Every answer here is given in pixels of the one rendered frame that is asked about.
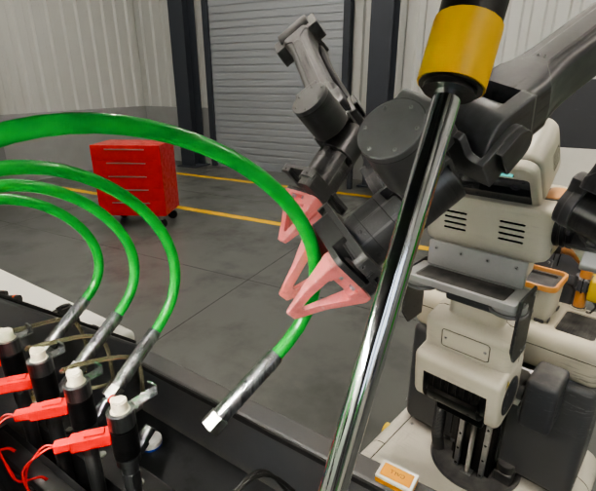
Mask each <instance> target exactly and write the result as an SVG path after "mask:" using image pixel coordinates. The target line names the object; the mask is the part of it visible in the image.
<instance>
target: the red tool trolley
mask: <svg viewBox="0 0 596 491"><path fill-rule="evenodd" d="M90 151H91V157H92V163H93V173H95V174H98V175H100V176H102V177H104V178H107V179H108V180H110V181H112V182H114V183H116V184H118V185H120V186H121V187H123V188H124V189H126V190H128V191H129V192H130V193H132V194H133V195H135V197H136V198H138V199H139V200H140V201H141V202H142V203H144V204H145V205H146V206H147V207H149V208H150V209H151V210H152V211H153V212H154V213H155V214H156V215H157V216H160V220H161V221H162V223H163V224H164V226H165V227H166V226H167V225H168V222H167V221H166V220H165V216H167V215H168V216H169V217H170V218H175V217H176V216H177V211H176V210H175V208H177V207H178V206H179V199H178V189H177V179H176V169H175V159H174V149H173V145H172V144H169V143H164V142H161V141H156V140H139V139H109V140H105V141H101V142H99V143H95V144H92V145H90ZM96 192H97V197H98V203H99V205H100V206H101V207H103V208H104V209H105V210H107V211H108V212H109V213H110V214H111V215H121V216H122V217H127V216H129V215H139V214H138V213H137V212H135V211H134V210H133V209H132V208H130V207H129V206H127V205H126V204H124V203H123V202H121V201H120V200H118V199H116V198H114V197H113V196H111V195H109V194H107V193H105V192H103V191H101V190H99V189H96Z"/></svg>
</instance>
